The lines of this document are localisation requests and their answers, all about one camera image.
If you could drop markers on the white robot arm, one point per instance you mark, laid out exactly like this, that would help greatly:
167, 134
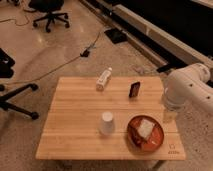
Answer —
188, 83

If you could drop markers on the dark upright eraser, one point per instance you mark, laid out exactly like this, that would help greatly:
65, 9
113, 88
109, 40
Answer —
134, 89

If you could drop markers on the wooden table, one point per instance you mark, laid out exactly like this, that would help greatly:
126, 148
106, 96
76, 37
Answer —
86, 124

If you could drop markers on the orange round plate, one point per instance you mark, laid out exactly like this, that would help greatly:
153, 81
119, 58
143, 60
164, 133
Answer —
155, 140

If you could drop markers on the black office chair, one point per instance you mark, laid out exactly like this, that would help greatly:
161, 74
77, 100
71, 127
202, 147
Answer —
51, 8

